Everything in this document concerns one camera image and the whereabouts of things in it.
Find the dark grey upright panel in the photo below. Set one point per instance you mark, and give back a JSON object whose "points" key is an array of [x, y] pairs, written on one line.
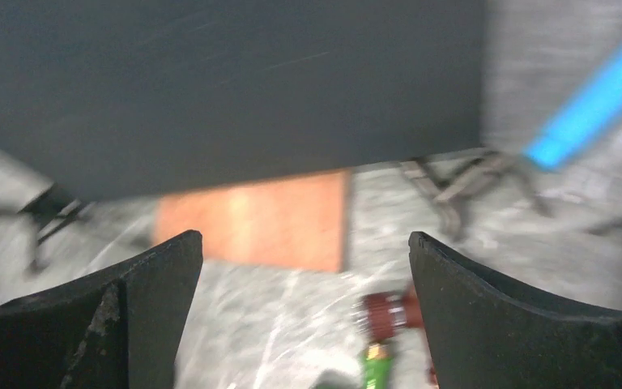
{"points": [[115, 99]]}

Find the maroon spray nozzle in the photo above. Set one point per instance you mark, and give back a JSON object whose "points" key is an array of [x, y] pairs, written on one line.
{"points": [[381, 316]]}

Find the black tripod shock mount stand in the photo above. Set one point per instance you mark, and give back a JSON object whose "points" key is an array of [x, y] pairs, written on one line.
{"points": [[49, 212]]}

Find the brown wooden board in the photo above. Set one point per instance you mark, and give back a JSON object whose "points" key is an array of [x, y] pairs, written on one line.
{"points": [[298, 222]]}

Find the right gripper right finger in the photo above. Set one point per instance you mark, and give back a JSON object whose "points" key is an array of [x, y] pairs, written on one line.
{"points": [[488, 330]]}

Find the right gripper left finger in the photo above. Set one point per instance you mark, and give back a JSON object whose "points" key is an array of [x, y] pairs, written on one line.
{"points": [[119, 327]]}

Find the green spray nozzle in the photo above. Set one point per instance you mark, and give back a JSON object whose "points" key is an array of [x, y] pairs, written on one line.
{"points": [[377, 364]]}

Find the blue handheld microphone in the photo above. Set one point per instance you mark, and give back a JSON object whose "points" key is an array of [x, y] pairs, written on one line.
{"points": [[593, 109]]}

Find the metal locking pliers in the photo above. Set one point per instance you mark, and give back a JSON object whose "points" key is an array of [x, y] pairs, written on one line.
{"points": [[449, 195]]}

